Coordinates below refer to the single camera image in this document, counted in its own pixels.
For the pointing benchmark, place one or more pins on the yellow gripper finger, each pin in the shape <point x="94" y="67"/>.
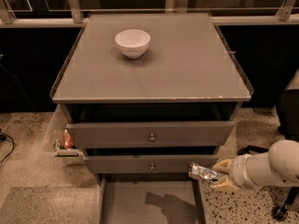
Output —
<point x="225" y="184"/>
<point x="223" y="166"/>

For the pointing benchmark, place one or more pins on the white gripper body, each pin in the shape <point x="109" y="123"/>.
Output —
<point x="237" y="171"/>

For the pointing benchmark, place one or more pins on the crushed redbull can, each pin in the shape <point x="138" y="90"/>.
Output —
<point x="195" y="171"/>

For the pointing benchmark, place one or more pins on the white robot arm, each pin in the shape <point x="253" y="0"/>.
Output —
<point x="278" y="167"/>

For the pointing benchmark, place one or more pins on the bottom grey drawer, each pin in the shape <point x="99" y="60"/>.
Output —
<point x="151" y="199"/>

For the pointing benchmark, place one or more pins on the grey drawer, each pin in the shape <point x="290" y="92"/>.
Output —
<point x="155" y="160"/>
<point x="151" y="199"/>
<point x="150" y="134"/>

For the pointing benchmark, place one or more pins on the top grey drawer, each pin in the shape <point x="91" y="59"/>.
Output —
<point x="150" y="134"/>

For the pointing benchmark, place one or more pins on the grey drawer cabinet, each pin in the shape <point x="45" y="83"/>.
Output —
<point x="187" y="74"/>

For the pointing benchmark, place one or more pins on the middle grey drawer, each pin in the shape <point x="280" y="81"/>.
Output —
<point x="155" y="160"/>

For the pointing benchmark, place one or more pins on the black office chair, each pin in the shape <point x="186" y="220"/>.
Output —
<point x="287" y="108"/>

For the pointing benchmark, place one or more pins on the white ceramic bowl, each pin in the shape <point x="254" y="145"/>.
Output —
<point x="132" y="43"/>

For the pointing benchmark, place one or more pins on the red snack packet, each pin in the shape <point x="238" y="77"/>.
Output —
<point x="68" y="143"/>

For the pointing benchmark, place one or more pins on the metal window railing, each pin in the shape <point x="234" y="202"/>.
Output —
<point x="220" y="11"/>

